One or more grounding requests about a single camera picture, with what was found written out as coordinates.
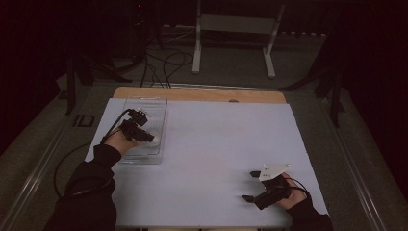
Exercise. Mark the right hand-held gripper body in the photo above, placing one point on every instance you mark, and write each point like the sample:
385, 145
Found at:
272, 187

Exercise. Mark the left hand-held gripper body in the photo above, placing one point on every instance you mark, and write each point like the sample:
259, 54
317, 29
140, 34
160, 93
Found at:
133, 126

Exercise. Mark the clear plastic container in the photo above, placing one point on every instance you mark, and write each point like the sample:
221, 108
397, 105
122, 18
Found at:
157, 109

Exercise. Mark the person's left hand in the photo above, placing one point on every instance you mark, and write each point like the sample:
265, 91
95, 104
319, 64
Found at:
120, 142

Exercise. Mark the person's right hand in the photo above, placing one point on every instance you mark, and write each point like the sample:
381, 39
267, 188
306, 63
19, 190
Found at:
295, 195

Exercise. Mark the white table mat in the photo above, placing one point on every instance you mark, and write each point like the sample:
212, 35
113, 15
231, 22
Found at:
224, 128

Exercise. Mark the wooden table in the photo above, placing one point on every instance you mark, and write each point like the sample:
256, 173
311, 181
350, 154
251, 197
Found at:
198, 94

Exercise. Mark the black stand legs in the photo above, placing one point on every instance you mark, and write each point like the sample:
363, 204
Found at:
71, 89

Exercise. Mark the black tripod legs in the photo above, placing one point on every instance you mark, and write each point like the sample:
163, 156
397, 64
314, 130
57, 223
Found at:
335, 102

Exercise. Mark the white metal stand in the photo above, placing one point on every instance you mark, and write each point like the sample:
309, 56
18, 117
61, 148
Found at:
237, 24

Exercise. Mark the metal floor rail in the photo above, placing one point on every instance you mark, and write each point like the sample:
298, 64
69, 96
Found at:
352, 173
35, 173

